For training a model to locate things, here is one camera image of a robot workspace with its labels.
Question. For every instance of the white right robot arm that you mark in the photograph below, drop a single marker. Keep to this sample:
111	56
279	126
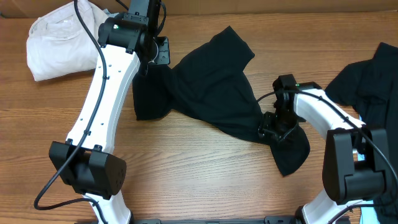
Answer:
356	168

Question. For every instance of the black garment pile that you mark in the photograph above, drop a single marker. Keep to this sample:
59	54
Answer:
370	87

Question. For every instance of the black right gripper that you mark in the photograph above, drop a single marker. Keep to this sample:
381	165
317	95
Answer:
268	127

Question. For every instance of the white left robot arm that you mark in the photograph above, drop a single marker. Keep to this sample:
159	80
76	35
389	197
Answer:
128	44

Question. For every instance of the light blue cloth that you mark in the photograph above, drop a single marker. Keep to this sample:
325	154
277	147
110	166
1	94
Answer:
368	214

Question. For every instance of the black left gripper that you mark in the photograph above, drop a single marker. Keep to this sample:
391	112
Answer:
163	50

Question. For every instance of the black t-shirt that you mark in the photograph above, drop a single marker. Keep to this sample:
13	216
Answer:
209	84

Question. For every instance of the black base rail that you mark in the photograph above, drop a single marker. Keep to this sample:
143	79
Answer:
211	221

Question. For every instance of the folded white garment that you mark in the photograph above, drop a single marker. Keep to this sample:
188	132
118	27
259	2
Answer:
58	45

